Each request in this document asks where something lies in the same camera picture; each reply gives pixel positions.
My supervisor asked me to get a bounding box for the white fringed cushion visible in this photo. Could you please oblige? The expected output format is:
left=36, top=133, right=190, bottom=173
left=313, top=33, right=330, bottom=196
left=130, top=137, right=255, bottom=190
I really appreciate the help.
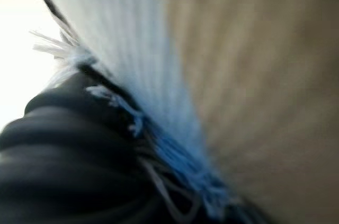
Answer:
left=0, top=0, right=339, bottom=224

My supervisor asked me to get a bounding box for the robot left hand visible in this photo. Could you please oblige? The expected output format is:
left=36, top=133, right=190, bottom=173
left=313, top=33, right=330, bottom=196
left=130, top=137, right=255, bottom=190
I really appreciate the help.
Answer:
left=0, top=70, right=204, bottom=224

